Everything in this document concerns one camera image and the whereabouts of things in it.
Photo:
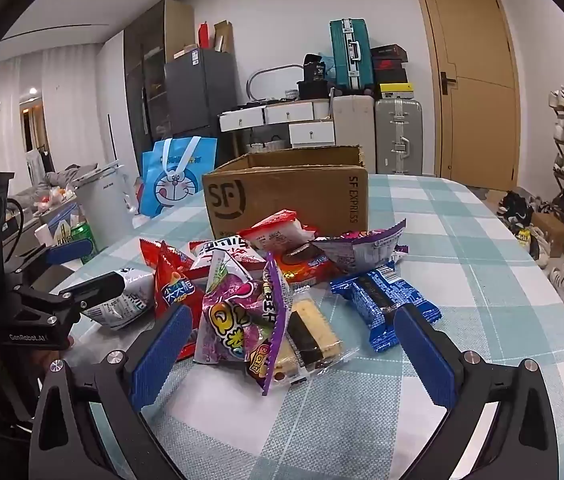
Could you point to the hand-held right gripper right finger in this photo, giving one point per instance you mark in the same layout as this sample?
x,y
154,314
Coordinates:
x,y
429,355

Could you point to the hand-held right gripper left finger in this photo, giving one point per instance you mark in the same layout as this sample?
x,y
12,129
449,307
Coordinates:
x,y
159,355

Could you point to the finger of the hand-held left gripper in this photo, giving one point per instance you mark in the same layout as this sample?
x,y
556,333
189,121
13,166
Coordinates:
x,y
69,252
97,290

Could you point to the white grey snack packet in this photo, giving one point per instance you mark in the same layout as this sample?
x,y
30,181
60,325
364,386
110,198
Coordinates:
x,y
127,305

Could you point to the blue snack packet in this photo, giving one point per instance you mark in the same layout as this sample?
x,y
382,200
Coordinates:
x,y
371,295

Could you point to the red cookie packet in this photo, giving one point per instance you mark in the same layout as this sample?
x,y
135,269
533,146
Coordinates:
x,y
302,265

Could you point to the brown cardboard box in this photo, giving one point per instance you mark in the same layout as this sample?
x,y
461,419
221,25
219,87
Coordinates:
x,y
287,195

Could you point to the person's left hand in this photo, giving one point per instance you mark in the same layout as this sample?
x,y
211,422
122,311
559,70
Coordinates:
x,y
27,362

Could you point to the green drink bottle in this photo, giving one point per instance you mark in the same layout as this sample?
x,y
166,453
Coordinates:
x,y
82,237

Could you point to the white plastic appliance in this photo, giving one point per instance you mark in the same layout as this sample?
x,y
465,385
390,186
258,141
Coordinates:
x,y
102,200

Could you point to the red spicy stick packet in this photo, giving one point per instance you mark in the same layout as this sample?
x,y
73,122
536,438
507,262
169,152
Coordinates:
x,y
177,290
149,252

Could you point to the purple candy packet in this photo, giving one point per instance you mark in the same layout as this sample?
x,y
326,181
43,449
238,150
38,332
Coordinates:
x,y
227,320
264,360

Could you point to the clear wrapped sandwich cake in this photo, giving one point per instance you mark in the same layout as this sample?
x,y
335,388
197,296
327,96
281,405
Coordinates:
x,y
312,340

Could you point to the white red snack packet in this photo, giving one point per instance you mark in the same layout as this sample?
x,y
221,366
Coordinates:
x,y
222,250

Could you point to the blue cartoon tote bag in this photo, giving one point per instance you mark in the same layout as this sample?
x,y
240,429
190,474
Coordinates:
x,y
177,185

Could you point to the purple white snack packet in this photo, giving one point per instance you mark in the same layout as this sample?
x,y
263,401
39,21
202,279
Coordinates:
x,y
356,250

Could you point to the pile of loose shoes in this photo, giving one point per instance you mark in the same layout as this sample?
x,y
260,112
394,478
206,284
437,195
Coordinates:
x,y
521,212

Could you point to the red white cake packet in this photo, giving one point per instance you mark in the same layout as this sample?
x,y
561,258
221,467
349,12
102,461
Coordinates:
x,y
274,227

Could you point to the small cardboard box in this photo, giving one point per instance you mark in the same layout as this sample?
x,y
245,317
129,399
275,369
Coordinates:
x,y
554,232

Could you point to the tall dark cabinet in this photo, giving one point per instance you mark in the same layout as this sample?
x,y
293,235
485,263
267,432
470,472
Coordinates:
x,y
147,75

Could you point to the dark grey fridge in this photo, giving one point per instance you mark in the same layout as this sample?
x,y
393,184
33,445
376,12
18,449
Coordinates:
x,y
202,90

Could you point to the silver suitcase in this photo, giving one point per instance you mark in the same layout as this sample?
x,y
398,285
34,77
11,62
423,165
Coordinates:
x,y
396,135

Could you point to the woven laundry basket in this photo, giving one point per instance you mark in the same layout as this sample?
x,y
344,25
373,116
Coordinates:
x,y
267,146

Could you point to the flat cardboard box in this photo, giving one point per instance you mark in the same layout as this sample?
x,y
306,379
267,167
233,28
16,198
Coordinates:
x,y
185,51

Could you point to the beige suitcase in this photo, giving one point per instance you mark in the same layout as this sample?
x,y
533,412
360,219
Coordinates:
x,y
354,130

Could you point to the white drawer desk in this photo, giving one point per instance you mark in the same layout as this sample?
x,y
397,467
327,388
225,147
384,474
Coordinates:
x,y
282,115

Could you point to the oval metal hoop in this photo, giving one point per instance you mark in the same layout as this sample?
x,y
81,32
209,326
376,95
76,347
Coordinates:
x,y
254,77

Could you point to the yellow black shoe box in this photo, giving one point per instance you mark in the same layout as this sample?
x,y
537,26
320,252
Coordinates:
x,y
396,91

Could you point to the red logo shoe box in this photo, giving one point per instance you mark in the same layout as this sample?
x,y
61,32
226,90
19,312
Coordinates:
x,y
386,64

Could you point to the wooden door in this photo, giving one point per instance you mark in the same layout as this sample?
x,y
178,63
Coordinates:
x,y
466,60

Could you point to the black bag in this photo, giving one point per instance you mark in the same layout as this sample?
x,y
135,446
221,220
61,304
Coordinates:
x,y
314,72

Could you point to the teal suitcase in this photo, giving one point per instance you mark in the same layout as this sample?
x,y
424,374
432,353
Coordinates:
x,y
351,55

